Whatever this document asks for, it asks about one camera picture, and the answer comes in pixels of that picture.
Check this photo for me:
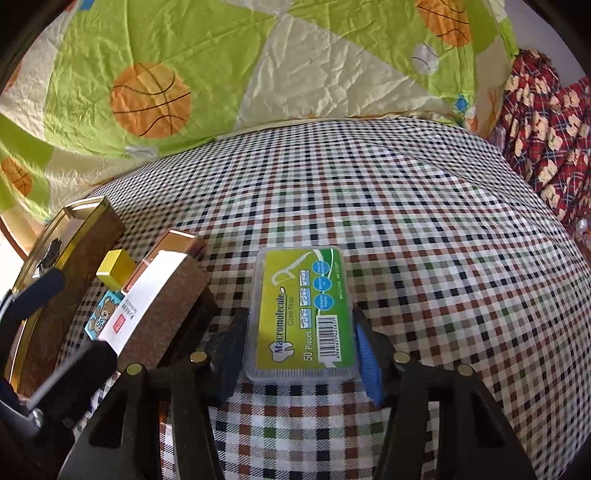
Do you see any cork pattern rectangular box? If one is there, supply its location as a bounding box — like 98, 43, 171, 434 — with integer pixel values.
111, 229, 208, 370

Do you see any red plaid bear blanket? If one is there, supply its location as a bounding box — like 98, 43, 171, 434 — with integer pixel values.
496, 48, 591, 227

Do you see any yellow cube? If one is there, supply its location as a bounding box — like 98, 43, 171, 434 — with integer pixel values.
96, 249, 136, 291

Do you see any green label floss pick box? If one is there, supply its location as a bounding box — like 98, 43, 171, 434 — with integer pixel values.
244, 247, 360, 383

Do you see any brown and gold tin box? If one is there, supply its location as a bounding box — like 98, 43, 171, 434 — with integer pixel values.
9, 196, 127, 398

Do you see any checkered bedsheet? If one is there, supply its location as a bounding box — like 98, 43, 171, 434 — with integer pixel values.
60, 115, 589, 480

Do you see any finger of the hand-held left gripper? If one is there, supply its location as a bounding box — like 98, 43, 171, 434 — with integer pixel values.
0, 270, 66, 326
28, 340, 118, 411

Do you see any blue bear print cube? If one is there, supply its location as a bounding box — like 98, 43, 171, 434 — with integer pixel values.
85, 290, 127, 342

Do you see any basketball print quilt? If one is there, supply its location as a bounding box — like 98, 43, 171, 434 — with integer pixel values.
0, 0, 518, 222

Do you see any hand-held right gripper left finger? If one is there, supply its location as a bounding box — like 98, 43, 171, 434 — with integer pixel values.
58, 307, 251, 480

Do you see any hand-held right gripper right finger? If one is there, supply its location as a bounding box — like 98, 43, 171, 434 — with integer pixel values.
352, 307, 539, 480

